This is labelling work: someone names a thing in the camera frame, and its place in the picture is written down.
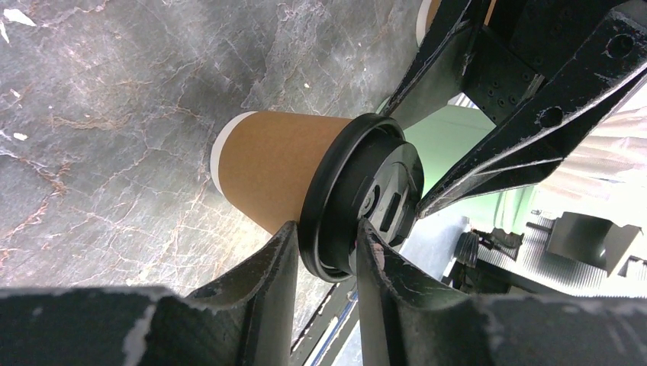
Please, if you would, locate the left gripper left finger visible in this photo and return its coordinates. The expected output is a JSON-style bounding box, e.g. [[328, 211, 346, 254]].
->
[[1, 222, 298, 365]]

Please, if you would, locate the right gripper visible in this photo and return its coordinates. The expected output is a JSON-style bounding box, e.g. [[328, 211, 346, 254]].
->
[[381, 1, 646, 218]]

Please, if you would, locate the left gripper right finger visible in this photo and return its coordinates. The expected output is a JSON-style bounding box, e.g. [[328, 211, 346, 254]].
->
[[356, 219, 646, 365]]

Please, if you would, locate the brown paper coffee cup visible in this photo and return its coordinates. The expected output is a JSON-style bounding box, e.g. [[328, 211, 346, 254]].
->
[[210, 111, 350, 234]]

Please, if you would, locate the black plastic cup lid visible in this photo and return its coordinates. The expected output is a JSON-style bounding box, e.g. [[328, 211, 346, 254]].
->
[[298, 113, 424, 283]]

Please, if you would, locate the green cup holding straws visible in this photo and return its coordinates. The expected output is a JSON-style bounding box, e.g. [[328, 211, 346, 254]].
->
[[394, 102, 534, 235]]

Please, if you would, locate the stack of paper cups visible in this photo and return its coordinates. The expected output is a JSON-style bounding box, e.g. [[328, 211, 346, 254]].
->
[[415, 0, 504, 50]]

